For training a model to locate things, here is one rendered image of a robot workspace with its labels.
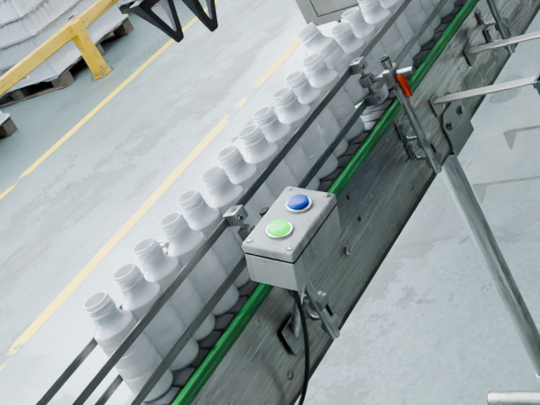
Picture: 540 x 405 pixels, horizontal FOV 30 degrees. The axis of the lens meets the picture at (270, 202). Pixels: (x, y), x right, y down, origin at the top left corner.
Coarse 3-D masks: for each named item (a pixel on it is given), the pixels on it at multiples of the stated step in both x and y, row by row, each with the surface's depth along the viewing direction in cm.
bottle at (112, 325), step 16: (96, 304) 133; (112, 304) 135; (96, 320) 134; (112, 320) 134; (128, 320) 135; (96, 336) 135; (112, 336) 133; (144, 336) 137; (112, 352) 135; (128, 352) 135; (144, 352) 136; (128, 368) 136; (144, 368) 136; (128, 384) 138; (144, 384) 137; (160, 384) 138; (144, 400) 138
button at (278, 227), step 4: (276, 220) 139; (280, 220) 138; (284, 220) 138; (272, 224) 138; (276, 224) 138; (280, 224) 138; (284, 224) 138; (288, 224) 138; (268, 228) 138; (272, 228) 137; (276, 228) 137; (280, 228) 137; (284, 228) 137; (288, 228) 137; (272, 232) 137; (276, 232) 137; (280, 232) 137; (284, 232) 137
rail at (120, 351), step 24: (408, 0) 198; (384, 24) 190; (408, 48) 196; (312, 120) 169; (288, 144) 164; (336, 144) 174; (312, 168) 168; (192, 264) 143; (240, 264) 151; (168, 288) 139; (192, 336) 142; (72, 360) 134; (168, 360) 137; (96, 384) 128; (120, 384) 140
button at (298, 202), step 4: (292, 196) 143; (296, 196) 142; (300, 196) 142; (304, 196) 142; (288, 200) 142; (292, 200) 142; (296, 200) 142; (300, 200) 141; (304, 200) 141; (308, 200) 141; (288, 204) 142; (292, 204) 141; (296, 204) 141; (300, 204) 141; (304, 204) 141; (308, 204) 141; (292, 208) 141; (296, 208) 141; (300, 208) 141
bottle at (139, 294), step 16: (128, 272) 140; (128, 288) 137; (144, 288) 138; (160, 288) 139; (128, 304) 138; (144, 304) 137; (160, 320) 138; (176, 320) 140; (160, 336) 139; (176, 336) 140; (160, 352) 140; (192, 352) 142; (176, 368) 141
